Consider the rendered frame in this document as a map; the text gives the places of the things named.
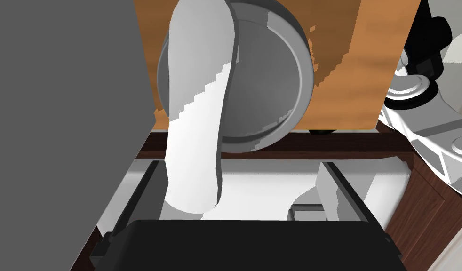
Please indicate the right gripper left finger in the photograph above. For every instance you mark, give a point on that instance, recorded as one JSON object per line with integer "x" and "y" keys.
{"x": 140, "y": 195}

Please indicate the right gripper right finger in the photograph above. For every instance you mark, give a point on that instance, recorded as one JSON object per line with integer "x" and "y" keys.
{"x": 330, "y": 188}

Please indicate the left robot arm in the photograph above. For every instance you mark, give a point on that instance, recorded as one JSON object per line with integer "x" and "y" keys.
{"x": 423, "y": 124}

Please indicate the orange wooden door leaf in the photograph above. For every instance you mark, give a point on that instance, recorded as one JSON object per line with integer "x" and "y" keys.
{"x": 347, "y": 94}

